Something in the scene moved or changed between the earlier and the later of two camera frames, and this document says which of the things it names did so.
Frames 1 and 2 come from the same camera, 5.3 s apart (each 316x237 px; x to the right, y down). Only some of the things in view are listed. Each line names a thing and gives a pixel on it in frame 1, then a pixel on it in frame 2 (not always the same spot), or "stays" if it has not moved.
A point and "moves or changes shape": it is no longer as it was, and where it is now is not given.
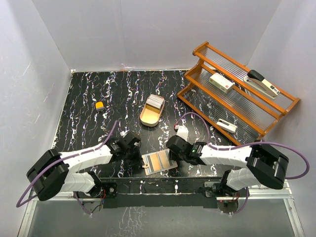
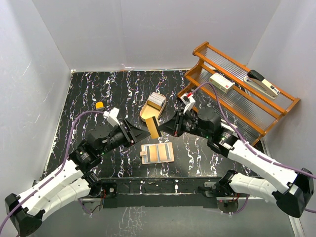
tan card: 154,162 -> 148,153
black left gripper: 137,160 -> 136,133
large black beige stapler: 261,84 stays
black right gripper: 174,156 -> 172,127
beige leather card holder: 156,162 moves or changes shape
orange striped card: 165,158 moves or changes shape
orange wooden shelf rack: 243,104 stays
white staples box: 221,83 stays
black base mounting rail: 159,192 stays
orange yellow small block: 99,106 stays
